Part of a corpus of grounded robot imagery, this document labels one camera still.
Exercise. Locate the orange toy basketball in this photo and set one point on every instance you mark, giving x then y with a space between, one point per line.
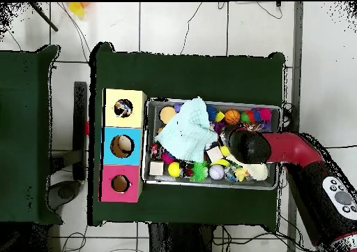
232 117

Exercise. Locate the wooden box with three holes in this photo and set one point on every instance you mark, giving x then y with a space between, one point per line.
111 129

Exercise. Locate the peach orange ball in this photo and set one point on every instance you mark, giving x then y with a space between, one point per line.
167 114

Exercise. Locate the white toy baseball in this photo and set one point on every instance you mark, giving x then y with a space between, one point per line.
216 172

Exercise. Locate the pink spiky ball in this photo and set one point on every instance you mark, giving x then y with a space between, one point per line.
264 114

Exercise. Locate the grey metal beam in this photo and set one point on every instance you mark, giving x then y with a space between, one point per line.
295 67

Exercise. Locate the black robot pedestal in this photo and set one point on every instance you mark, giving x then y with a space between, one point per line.
178 241

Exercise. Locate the yellow floor object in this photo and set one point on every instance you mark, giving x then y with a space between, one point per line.
77 9

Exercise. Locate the colourful polka dot cloth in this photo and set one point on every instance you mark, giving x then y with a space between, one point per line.
124 108

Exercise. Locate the yellow ball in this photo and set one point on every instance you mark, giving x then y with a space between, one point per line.
224 150
174 169

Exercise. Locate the cream yellow cloth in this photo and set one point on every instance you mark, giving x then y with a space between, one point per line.
255 171

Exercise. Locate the green spiky ball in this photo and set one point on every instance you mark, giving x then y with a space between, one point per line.
199 171

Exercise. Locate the mint green cloth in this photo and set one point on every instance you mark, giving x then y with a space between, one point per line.
189 130

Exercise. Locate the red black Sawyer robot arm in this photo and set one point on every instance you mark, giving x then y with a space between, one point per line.
295 151

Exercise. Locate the shallow clear mesh bin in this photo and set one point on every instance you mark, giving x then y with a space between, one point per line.
262 184

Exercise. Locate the green cloth side table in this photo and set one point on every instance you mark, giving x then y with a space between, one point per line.
25 135

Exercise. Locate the small wooden cube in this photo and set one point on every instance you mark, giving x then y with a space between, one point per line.
157 167

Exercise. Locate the black chair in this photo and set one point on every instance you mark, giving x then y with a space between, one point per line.
81 151

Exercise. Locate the black rod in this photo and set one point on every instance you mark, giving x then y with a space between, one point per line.
43 16

